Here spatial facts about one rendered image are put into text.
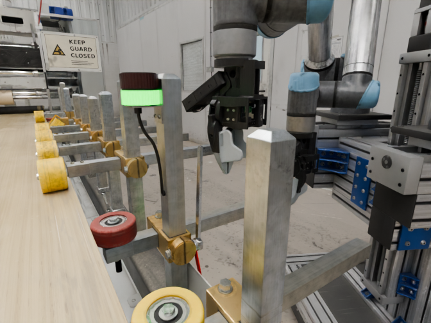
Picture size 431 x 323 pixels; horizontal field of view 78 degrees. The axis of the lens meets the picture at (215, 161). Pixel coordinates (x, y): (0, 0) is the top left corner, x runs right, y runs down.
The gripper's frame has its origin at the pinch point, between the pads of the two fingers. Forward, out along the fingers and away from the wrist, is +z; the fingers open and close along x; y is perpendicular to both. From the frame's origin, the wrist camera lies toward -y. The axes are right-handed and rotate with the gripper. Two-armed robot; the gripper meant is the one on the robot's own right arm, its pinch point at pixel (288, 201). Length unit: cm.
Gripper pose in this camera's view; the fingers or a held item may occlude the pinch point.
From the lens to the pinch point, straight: 81.1
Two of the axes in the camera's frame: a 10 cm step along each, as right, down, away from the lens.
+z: 0.0, 9.6, 2.7
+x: -5.5, -2.3, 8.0
